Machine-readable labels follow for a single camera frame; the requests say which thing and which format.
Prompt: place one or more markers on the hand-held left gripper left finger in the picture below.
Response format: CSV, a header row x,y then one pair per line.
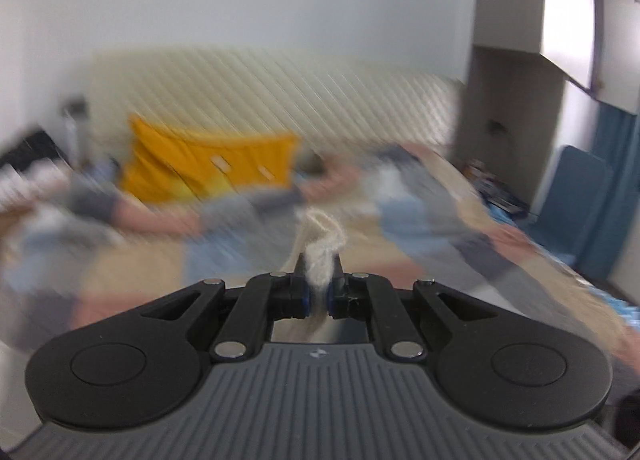
x,y
305,297

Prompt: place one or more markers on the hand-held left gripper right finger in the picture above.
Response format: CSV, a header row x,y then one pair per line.
x,y
334,297

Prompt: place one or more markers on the cream fleece striped garment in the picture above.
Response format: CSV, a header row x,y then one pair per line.
x,y
320,250

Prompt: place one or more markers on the black clothes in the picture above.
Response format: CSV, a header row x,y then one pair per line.
x,y
25,149

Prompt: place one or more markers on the patchwork checked quilt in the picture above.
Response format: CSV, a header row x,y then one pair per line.
x,y
225,250

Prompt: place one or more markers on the yellow crown print pillow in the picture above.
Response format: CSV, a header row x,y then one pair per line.
x,y
200,164

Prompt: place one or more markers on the light blue plastic bag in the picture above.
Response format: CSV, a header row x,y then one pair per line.
x,y
495,190

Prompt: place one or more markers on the cream quilted headboard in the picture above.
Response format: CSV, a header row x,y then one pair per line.
x,y
300,89

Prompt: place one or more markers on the blue chair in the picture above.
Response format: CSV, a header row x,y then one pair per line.
x,y
570,205

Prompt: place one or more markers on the blue curtain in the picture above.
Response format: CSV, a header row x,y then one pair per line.
x,y
617,200

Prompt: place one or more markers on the black wall charger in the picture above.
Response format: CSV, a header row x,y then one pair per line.
x,y
496,126

